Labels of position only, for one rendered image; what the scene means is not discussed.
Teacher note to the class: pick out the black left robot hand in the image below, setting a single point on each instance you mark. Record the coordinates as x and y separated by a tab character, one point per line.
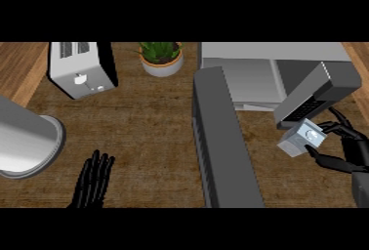
92	182

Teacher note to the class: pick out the silver toaster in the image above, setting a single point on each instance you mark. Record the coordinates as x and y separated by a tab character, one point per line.
82	69

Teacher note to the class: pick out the white milk carton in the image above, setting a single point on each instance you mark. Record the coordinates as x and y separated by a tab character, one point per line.
302	138

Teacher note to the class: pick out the dark grey microwave door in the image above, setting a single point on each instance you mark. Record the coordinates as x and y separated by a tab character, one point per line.
221	140

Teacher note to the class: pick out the large silver steel pot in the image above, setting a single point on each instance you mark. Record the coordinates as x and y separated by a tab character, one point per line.
25	143

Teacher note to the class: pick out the grey microwave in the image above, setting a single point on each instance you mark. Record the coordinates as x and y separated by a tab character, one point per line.
283	78

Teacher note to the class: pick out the green potted plant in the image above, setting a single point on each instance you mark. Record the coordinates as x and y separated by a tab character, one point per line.
160	59

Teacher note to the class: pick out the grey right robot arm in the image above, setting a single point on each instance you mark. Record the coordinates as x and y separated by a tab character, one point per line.
360	189

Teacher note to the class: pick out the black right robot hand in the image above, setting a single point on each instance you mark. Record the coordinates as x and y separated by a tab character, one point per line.
349	143

